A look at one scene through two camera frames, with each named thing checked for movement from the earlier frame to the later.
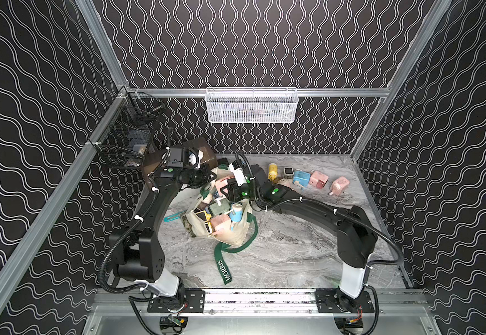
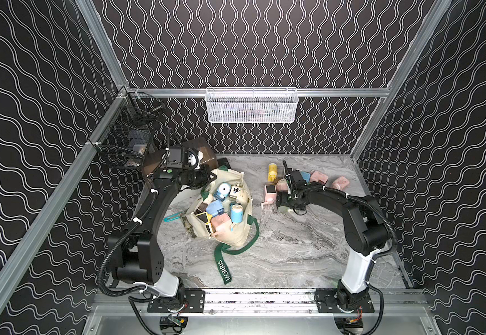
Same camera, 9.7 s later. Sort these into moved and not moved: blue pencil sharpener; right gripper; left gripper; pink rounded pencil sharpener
Moved: right gripper
Not moved: blue pencil sharpener; left gripper; pink rounded pencil sharpener
